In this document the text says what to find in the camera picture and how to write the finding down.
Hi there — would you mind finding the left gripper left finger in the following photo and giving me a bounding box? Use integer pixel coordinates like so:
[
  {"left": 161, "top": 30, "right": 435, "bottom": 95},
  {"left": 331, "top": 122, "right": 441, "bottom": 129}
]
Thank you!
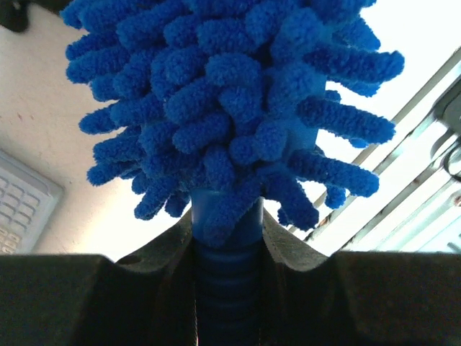
[{"left": 1, "top": 213, "right": 197, "bottom": 345}]

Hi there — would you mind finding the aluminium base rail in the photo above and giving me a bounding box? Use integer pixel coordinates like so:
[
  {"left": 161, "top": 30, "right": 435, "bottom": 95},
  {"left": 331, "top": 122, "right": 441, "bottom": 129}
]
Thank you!
[{"left": 289, "top": 50, "right": 460, "bottom": 256}]

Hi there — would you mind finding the black clip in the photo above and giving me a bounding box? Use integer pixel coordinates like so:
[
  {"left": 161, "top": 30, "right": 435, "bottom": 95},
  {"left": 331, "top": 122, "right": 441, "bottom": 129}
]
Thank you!
[{"left": 1, "top": 0, "right": 71, "bottom": 33}]

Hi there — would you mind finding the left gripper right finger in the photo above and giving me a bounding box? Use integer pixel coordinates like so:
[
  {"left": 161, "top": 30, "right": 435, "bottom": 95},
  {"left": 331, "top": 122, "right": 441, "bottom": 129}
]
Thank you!
[{"left": 261, "top": 213, "right": 460, "bottom": 345}]

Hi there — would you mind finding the blue microfiber duster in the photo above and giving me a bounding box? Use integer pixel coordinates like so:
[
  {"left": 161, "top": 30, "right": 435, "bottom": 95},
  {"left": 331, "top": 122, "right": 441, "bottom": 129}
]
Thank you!
[{"left": 61, "top": 1, "right": 404, "bottom": 345}]

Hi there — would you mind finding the yellow grey calculator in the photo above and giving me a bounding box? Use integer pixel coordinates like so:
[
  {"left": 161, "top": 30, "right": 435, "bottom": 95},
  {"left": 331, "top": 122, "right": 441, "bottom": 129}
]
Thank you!
[{"left": 1, "top": 151, "right": 63, "bottom": 255}]

